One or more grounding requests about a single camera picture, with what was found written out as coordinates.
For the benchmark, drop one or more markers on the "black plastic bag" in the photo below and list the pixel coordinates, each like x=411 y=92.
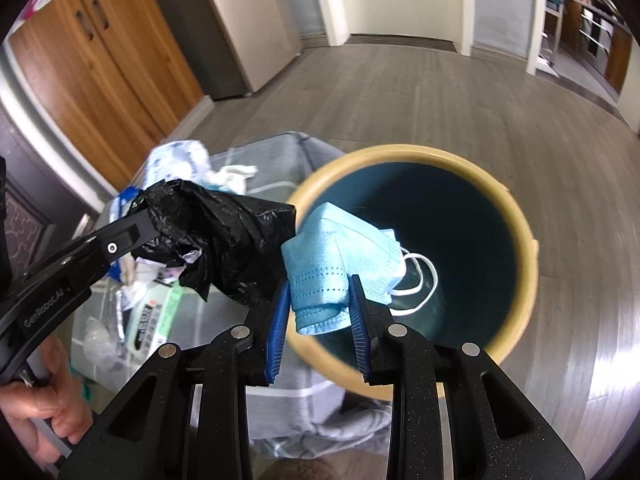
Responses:
x=220 y=240

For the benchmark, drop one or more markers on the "green white medicine box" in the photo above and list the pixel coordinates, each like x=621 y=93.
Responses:
x=151 y=318

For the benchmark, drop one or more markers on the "dark entrance door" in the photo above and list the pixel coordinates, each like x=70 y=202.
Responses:
x=25 y=233

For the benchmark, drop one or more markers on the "teal trash bin yellow rim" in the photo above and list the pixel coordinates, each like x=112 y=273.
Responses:
x=471 y=257

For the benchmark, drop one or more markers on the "kitchen counter cabinets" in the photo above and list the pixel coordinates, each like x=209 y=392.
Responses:
x=586 y=42

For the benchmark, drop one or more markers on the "person's left hand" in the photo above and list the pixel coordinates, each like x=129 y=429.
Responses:
x=60 y=400

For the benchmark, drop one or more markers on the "grey refrigerator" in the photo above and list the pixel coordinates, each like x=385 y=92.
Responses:
x=234 y=47

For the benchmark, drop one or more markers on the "blue face mask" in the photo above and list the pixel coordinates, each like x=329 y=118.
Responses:
x=333 y=244

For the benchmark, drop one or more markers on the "clear plastic bag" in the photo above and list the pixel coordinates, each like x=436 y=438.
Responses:
x=100 y=347

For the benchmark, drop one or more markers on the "blue kitchen wipes pack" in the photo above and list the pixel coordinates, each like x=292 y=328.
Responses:
x=118 y=209

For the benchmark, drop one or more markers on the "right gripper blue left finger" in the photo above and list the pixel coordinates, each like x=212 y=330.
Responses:
x=278 y=322

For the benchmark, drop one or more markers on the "wooden cabinet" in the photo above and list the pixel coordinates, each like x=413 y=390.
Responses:
x=111 y=76

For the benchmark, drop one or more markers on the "white baby wipes pack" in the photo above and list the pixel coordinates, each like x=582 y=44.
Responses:
x=189 y=160

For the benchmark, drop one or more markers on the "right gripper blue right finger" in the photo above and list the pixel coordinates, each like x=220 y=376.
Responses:
x=358 y=324

